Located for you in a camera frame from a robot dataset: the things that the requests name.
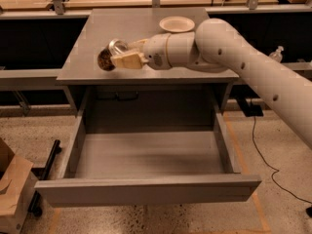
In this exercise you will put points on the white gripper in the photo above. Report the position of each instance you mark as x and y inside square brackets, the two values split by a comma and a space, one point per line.
[155, 52]

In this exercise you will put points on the orange soda can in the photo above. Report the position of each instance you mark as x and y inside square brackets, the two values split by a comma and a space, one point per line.
[110, 54]

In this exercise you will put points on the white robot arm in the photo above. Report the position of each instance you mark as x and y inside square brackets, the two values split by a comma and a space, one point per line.
[216, 44]

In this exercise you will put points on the open grey top drawer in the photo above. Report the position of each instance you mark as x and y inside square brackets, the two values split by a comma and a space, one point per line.
[160, 148]

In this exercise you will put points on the white bowl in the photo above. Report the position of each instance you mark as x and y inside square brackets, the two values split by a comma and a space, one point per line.
[177, 24]

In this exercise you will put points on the grey cabinet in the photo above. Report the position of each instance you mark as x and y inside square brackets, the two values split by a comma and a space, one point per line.
[147, 99]

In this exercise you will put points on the clear sanitizer bottle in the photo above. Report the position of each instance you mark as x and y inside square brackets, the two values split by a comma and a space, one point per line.
[277, 54]

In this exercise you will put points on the cardboard box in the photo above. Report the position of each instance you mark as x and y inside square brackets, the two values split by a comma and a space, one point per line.
[16, 189]

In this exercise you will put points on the black cart frame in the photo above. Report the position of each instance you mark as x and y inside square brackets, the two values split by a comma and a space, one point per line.
[43, 173]

